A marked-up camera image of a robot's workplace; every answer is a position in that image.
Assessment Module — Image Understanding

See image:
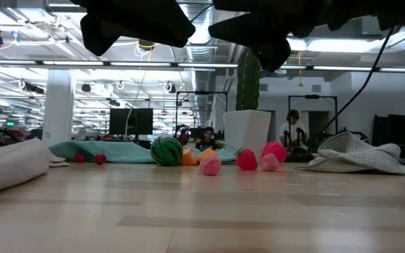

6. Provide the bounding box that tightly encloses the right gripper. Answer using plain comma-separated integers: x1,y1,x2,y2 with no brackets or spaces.
208,0,330,73

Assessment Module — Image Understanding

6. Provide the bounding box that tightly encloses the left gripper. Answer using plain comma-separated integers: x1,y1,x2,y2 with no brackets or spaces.
70,0,196,57

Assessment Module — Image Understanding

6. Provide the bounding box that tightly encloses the red toy apple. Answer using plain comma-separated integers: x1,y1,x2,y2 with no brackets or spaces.
261,141,288,164

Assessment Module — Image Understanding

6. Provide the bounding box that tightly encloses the red toy strawberry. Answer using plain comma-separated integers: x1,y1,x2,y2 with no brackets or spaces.
235,147,259,171

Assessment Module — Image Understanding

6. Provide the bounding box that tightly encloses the green striped toy watermelon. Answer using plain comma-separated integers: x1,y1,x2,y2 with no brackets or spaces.
150,136,184,167

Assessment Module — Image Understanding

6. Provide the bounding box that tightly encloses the orange toy fruit wedge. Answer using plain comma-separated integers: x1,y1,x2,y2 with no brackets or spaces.
180,147,199,167
197,147,219,163

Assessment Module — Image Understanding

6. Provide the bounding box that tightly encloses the pink toy fruit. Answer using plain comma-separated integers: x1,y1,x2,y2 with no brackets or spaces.
259,153,281,172
199,155,222,176

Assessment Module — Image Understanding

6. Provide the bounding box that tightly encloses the long linear ceiling light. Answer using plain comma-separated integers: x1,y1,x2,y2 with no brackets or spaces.
0,59,405,73

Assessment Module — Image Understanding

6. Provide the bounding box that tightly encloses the green cactus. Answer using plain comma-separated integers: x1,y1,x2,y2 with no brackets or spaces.
236,47,262,111

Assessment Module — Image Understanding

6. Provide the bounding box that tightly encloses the bright ceiling light panel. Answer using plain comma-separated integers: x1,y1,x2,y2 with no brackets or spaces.
286,34,405,53

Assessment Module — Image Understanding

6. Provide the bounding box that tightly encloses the white hexagonal plant pot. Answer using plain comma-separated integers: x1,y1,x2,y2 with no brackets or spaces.
223,109,272,163

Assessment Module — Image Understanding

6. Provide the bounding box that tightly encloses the black background monitor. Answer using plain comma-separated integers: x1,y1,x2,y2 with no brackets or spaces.
109,108,154,141

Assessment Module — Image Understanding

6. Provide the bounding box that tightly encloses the person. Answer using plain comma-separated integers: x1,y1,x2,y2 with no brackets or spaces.
194,126,221,151
278,109,309,150

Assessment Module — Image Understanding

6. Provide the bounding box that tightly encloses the teal cloth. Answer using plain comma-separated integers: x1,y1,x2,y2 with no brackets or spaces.
47,141,237,164

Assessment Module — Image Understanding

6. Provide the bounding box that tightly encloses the grey waffle cloth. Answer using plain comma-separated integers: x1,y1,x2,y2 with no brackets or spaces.
295,131,405,176

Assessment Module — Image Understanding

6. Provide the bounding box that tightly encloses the black cabinet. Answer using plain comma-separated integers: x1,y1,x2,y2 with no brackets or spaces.
373,113,405,161

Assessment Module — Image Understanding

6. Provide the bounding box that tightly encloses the beige cloth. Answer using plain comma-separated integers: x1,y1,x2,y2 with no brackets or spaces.
0,137,70,197

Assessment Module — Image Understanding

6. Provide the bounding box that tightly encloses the silver spiral ceiling duct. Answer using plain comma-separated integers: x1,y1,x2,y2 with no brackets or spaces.
179,3,221,129

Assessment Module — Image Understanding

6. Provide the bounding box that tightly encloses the black background rig frame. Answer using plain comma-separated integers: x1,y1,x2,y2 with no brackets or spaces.
175,90,229,141
288,93,339,141

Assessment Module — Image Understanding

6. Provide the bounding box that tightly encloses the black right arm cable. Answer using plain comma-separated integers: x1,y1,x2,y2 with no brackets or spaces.
307,26,397,148

